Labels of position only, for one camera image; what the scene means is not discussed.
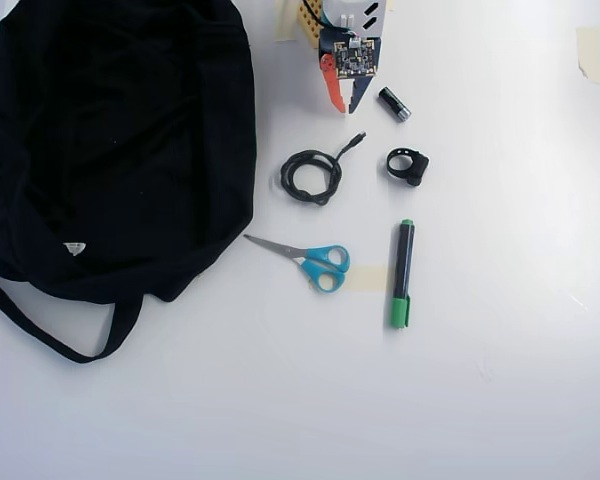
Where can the long masking tape piece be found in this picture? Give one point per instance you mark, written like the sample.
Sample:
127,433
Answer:
591,52

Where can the small masking tape strip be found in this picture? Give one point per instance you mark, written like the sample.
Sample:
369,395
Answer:
367,278

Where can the camera circuit board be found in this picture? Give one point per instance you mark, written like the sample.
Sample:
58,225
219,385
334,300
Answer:
355,57

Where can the green black marker pen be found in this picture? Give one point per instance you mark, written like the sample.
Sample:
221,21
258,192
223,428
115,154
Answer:
402,260

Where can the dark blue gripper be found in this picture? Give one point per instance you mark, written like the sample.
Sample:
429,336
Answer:
336,95

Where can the yellow perforated block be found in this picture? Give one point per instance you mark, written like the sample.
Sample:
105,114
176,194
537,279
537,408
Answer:
307,22

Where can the masking tape piece beside base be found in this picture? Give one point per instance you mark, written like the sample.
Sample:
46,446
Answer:
284,22

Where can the black cylindrical battery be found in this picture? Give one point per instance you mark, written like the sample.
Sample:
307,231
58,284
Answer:
394,104

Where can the black fabric bag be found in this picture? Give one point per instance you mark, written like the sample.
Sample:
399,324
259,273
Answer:
105,150

